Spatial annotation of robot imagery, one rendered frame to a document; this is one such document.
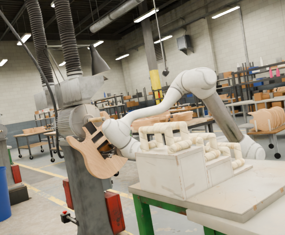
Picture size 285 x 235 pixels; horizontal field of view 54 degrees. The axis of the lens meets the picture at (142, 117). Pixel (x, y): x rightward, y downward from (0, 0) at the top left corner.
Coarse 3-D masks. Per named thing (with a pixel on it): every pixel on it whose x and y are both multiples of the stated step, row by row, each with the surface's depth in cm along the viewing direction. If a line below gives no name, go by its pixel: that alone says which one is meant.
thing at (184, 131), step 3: (180, 126) 111; (183, 126) 110; (186, 126) 111; (180, 129) 111; (183, 129) 111; (186, 129) 111; (180, 132) 112; (183, 132) 111; (186, 132) 111; (183, 135) 111; (186, 135) 111; (183, 138) 111; (186, 138) 111; (189, 147) 111
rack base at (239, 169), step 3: (243, 165) 132; (246, 165) 131; (249, 165) 130; (252, 165) 129; (237, 168) 128; (240, 168) 127; (243, 168) 126; (246, 168) 126; (249, 168) 128; (234, 171) 125; (237, 171) 124; (240, 171) 124; (243, 171) 125; (234, 174) 121; (237, 174) 122
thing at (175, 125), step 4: (156, 124) 124; (160, 124) 121; (164, 124) 119; (168, 124) 117; (172, 124) 115; (176, 124) 113; (180, 124) 111; (184, 124) 110; (172, 128) 115; (176, 128) 114
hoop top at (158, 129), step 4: (140, 128) 119; (144, 128) 117; (148, 128) 115; (152, 128) 113; (156, 128) 110; (160, 128) 108; (164, 128) 106; (168, 128) 106; (144, 132) 118; (148, 132) 115; (152, 132) 113; (156, 132) 111; (160, 132) 109
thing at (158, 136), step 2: (154, 134) 125; (156, 134) 124; (158, 134) 124; (160, 134) 125; (156, 136) 124; (158, 136) 124; (160, 136) 125; (156, 138) 125; (158, 138) 124; (160, 138) 125; (156, 140) 125; (158, 140) 124; (160, 140) 125; (162, 140) 125; (158, 142) 124; (160, 142) 124; (162, 142) 125; (158, 144) 125; (160, 144) 124; (162, 144) 125; (158, 146) 125; (160, 146) 125; (162, 146) 125
